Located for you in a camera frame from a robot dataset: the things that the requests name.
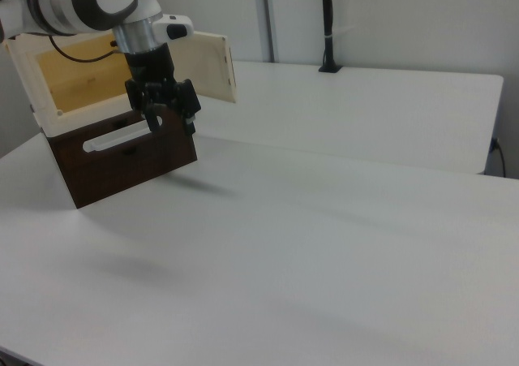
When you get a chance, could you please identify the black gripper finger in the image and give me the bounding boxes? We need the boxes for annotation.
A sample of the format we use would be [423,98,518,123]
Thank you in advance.
[178,78,203,136]
[140,100,164,134]

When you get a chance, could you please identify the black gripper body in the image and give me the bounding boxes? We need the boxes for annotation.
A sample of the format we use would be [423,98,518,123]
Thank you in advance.
[122,41,191,120]

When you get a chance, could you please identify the cream cabinet door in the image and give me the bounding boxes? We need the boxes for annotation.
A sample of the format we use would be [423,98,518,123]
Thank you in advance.
[169,30,238,105]

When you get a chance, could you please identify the dark brown wooden base box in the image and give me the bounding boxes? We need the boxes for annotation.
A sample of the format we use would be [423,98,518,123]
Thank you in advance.
[47,105,199,209]

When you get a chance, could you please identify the white bar handle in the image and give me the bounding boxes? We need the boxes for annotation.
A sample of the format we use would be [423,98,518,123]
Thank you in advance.
[82,116,164,155]

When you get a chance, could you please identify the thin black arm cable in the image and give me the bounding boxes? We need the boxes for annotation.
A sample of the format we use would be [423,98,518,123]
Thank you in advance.
[47,36,121,63]

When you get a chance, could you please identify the grey metal partition post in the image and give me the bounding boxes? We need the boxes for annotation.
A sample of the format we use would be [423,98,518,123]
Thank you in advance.
[252,0,281,64]

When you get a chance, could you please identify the black camera pole with base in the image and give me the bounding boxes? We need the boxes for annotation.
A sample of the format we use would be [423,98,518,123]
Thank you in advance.
[318,0,344,75]

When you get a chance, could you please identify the black power cable at table end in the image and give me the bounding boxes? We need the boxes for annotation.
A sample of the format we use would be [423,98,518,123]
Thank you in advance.
[489,137,508,178]

